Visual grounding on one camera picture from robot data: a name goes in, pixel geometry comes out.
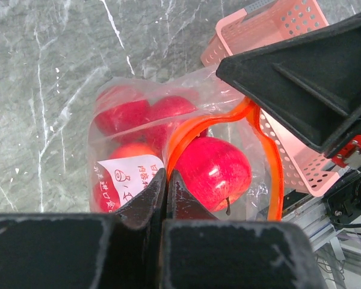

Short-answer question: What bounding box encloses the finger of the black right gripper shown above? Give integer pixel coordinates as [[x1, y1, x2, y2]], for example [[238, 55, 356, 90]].
[[216, 12, 361, 157]]

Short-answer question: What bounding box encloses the red toy apple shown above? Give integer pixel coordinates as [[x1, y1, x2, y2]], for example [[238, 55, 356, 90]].
[[174, 137, 252, 216]]

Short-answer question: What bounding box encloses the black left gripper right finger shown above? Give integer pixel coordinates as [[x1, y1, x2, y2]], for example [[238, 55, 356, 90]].
[[162, 172, 324, 288]]

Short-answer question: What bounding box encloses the red toy tomato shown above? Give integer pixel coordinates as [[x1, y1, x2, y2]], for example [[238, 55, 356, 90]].
[[94, 85, 150, 136]]

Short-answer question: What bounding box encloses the pink perforated plastic basket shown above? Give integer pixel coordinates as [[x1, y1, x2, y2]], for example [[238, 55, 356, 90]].
[[200, 0, 341, 198]]

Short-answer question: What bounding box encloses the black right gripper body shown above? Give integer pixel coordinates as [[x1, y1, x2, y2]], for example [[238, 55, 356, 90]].
[[321, 126, 361, 229]]

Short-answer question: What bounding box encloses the aluminium rail frame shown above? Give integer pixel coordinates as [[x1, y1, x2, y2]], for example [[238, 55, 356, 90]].
[[282, 190, 343, 250]]

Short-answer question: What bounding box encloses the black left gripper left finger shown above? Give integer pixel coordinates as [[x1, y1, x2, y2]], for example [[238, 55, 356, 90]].
[[0, 169, 167, 288]]

